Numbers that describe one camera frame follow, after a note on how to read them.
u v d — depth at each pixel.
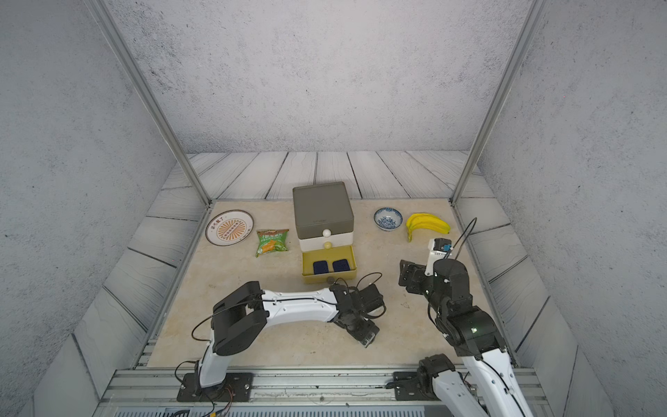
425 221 1.07
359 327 0.72
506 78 0.83
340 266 0.98
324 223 0.87
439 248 0.58
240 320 0.49
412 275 0.60
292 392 0.73
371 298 0.67
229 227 1.11
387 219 1.11
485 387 0.41
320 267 0.98
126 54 0.78
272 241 1.01
